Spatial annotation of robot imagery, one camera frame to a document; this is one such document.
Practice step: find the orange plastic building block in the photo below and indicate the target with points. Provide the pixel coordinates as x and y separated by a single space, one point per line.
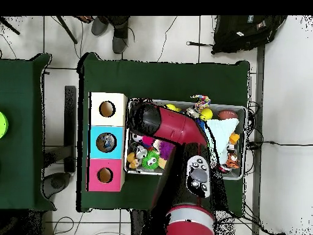
234 138

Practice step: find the purple spiky ball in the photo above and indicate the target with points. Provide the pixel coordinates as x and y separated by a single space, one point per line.
166 151

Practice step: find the green round object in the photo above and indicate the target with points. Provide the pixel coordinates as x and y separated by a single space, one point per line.
3 124

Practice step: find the clear mesh bin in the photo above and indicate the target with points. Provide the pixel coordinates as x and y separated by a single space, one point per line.
237 174

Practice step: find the small brown football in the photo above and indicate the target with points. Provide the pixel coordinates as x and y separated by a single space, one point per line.
228 114

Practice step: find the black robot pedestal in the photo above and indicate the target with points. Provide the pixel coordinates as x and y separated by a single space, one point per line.
142 225

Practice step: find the mint green knitted cloth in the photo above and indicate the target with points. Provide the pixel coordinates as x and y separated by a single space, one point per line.
222 137

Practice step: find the wooden box with three holes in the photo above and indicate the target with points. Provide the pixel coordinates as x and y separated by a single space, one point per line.
119 147

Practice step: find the dark green table cloth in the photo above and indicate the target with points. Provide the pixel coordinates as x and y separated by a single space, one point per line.
161 78
24 122

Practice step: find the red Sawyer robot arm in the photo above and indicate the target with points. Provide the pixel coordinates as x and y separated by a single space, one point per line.
176 129

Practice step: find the black backpack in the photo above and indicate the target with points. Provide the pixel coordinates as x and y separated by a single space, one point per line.
244 34

